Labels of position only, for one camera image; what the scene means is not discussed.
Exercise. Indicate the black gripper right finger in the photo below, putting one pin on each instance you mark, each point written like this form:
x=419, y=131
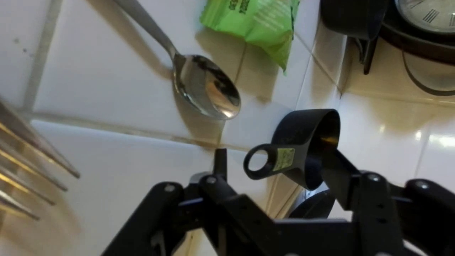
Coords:
x=402, y=222

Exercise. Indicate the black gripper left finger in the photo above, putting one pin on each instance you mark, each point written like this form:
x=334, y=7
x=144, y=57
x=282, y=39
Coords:
x=165, y=222

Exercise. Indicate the black measuring scoop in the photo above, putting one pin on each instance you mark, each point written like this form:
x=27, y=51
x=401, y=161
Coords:
x=299, y=132

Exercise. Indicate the metal spoon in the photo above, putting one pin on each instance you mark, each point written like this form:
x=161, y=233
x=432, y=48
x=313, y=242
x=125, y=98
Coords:
x=208, y=87

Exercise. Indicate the metal fork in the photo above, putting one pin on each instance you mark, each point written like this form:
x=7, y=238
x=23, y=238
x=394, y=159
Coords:
x=28, y=157

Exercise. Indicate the black table clock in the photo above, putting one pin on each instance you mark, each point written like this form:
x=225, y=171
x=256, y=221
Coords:
x=427, y=29

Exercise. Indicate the green snack packet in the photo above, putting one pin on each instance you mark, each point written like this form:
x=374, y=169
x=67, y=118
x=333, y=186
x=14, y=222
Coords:
x=256, y=21

